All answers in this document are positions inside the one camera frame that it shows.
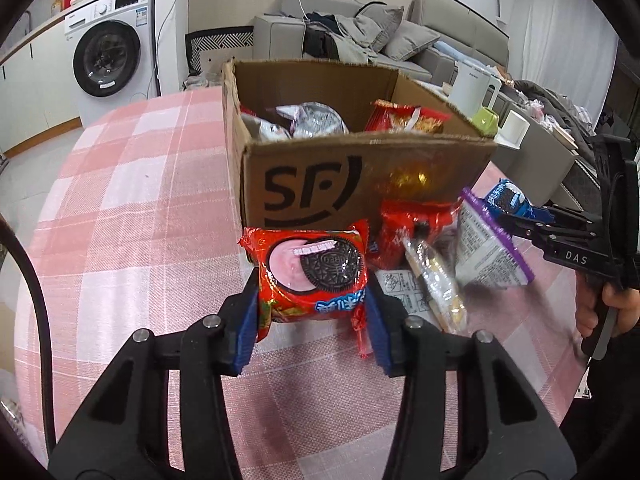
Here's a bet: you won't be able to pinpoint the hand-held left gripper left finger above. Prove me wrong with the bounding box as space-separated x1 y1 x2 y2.
47 279 261 480

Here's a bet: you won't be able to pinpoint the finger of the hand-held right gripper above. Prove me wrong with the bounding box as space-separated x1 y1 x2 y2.
498 213 552 249
530 204 602 232

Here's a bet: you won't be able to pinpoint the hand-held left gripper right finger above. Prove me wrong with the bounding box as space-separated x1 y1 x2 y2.
366 290 575 480

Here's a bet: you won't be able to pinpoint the blue cookie packet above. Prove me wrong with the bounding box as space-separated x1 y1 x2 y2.
484 178 538 221

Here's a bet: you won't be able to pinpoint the silver purple snack packet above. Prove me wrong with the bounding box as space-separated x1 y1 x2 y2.
274 102 350 138
455 187 535 288

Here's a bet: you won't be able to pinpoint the white printed packet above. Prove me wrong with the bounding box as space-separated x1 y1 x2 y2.
375 267 441 323

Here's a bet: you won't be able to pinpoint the clear snack packet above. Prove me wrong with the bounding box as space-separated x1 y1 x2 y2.
402 237 468 333

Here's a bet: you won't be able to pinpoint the red cookie packet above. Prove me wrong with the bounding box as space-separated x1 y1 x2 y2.
239 220 371 361

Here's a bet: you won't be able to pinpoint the red black snack packet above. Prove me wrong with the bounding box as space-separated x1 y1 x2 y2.
372 199 463 271

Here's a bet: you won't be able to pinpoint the red gold noodle packet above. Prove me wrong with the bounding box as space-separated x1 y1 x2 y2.
364 100 451 135

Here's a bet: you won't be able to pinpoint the brown cardboard box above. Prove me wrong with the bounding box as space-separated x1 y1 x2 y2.
221 58 498 233

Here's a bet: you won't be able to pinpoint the person's right forearm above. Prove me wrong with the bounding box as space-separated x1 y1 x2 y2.
557 355 640 466

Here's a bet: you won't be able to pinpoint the person's right hand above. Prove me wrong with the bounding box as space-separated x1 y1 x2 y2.
575 273 640 340

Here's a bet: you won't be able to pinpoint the marble coffee table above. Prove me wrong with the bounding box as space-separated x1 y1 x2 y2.
415 80 581 201

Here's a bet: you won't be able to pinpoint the white cup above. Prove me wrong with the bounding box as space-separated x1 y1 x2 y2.
497 109 530 148

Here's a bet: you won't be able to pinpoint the pile of clothes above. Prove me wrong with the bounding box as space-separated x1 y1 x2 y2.
515 80 601 136

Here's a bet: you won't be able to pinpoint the green cup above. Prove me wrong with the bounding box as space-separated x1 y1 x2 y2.
471 106 500 135

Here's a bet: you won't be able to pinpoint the white kettle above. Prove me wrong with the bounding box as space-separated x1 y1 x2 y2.
450 60 502 118

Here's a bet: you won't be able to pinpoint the pink checked tablecloth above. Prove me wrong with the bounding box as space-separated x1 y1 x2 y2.
12 85 601 480

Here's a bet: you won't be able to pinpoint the grey cushion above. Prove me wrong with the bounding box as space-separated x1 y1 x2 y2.
384 22 441 61
357 5 405 51

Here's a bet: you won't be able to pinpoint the dark clothes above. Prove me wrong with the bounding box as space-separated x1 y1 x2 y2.
302 10 381 63

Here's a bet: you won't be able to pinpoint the black white patterned panel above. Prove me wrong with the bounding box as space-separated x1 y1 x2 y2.
185 27 255 78

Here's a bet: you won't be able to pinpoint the grey sofa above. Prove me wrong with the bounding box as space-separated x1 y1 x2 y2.
252 0 511 91

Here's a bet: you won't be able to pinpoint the white washing machine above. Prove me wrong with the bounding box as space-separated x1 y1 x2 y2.
64 0 161 126

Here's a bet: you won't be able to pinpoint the white base cabinets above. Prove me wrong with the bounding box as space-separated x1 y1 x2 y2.
0 10 83 156

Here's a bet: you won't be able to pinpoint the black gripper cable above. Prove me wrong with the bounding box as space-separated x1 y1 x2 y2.
0 215 57 456

